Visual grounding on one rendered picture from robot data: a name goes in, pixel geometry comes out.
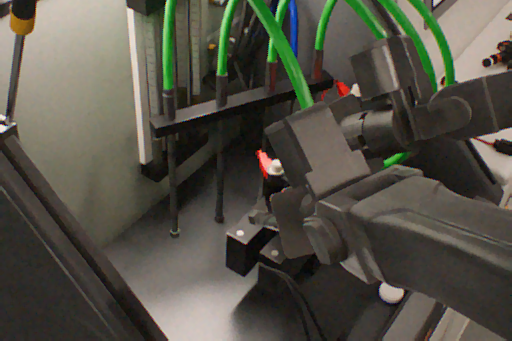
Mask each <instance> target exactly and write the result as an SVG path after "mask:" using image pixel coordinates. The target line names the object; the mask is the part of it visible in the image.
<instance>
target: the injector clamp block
mask: <svg viewBox="0 0 512 341"><path fill-rule="evenodd" d="M265 200H266V199H265V196H264V197H263V198H261V199H260V201H259V202H258V203H257V204H255V205H254V207H253V208H252V209H251V210H249V212H248V213H247V214H246V215H244V216H243V218H242V219H241V220H240V221H238V222H237V224H236V225H235V226H234V227H232V229H231V230H230V231H229V232H228V233H226V268H230V269H231V270H232V271H234V272H235V273H237V274H239V275H241V276H243V277H245V276H246V275H247V274H249V272H250V270H251V269H252V268H254V267H255V265H256V264H257V263H258V262H259V270H258V281H257V285H258V286H260V288H262V289H264V290H265V291H267V292H269V293H271V294H272V295H273V296H275V297H278V295H279V294H280V292H282V291H283V290H284V287H285V286H287V283H286V282H285V281H284V280H283V279H282V278H281V277H279V276H278V275H276V274H272V273H270V272H269V271H267V270H266V269H265V268H261V267H260V262H262V263H263V264H264V265H265V266H266V267H267V266H268V267H269V268H274V269H277V270H279V271H281V272H283V273H284V274H287V275H289V277H290V278H291V279H293V278H294V276H295V274H297V273H298V272H299V270H300V269H301V271H303V272H305V273H307V274H309V275H311V276H313V275H314V274H315V273H316V272H317V271H318V268H320V267H321V265H322V264H323V263H320V262H319V260H318V256H317V255H316V253H313V254H310V255H305V256H299V257H295V258H293V259H290V258H288V257H287V256H286V255H285V254H284V251H283V244H282V242H281V238H280V234H279V232H278V231H277V234H276V235H275V237H274V238H272V240H271V241H270V242H269V243H268V244H266V246H265V247H264V242H265V233H266V227H260V226H255V225H253V224H250V222H249V216H248V215H249V214H250V213H251V211H252V210H260V211H264V212H266V210H267V207H266V204H265Z"/></svg>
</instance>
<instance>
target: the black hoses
mask: <svg viewBox="0 0 512 341"><path fill-rule="evenodd" d="M272 3H273V0H268V2H267V3H266V5H267V7H268V8H269V9H271V7H272ZM248 9H249V3H248V1H247V0H244V2H243V12H242V17H241V21H240V25H239V29H238V32H237V38H236V42H235V44H234V47H233V50H232V54H230V53H227V58H229V59H228V60H227V67H226V72H227V73H228V82H227V84H230V83H231V81H233V80H235V79H236V78H238V79H239V82H240V84H241V85H242V88H243V90H244V91H248V90H252V88H253V85H254V76H255V69H254V66H253V64H252V62H253V61H254V58H255V57H256V55H257V54H258V52H259V50H260V48H261V46H262V44H263V43H264V41H265V38H266V28H265V27H264V26H263V24H262V23H261V21H260V19H259V17H258V16H257V14H255V11H254V14H253V17H252V20H251V22H250V25H249V30H248V32H247V34H246V37H245V39H244V41H243V45H242V48H241V50H240V52H239V54H237V51H238V49H239V45H240V43H241V40H242V37H243V30H244V26H245V22H246V19H247V14H248ZM256 20H258V21H259V25H258V26H257V28H256V31H255V34H254V36H253V38H252V40H251V42H250V44H249V40H250V38H251V35H252V33H253V31H254V28H255V23H256ZM260 32H261V34H260ZM259 35H260V40H259V42H258V44H256V46H255V48H254V45H255V43H256V41H257V39H258V37H259ZM248 44H249V48H248V50H247V51H246V53H245V50H246V49H247V46H248ZM253 48H254V51H253V53H252V55H250V54H251V52H252V50H253ZM244 53H245V55H244ZM243 55H244V56H243ZM249 55H250V57H249ZM248 59H249V61H248ZM240 62H241V63H240ZM248 68H249V69H250V78H249V85H248V86H247V84H246V83H245V81H244V78H243V74H242V73H244V72H245V71H247V70H248ZM231 70H232V71H231ZM230 72H231V73H230ZM216 73H217V72H216V71H215V70H213V71H212V72H211V73H210V78H216ZM203 84H209V86H210V88H211V89H212V90H214V91H215V92H216V86H215V84H214V83H213V82H212V81H211V80H210V79H209V76H204V77H203Z"/></svg>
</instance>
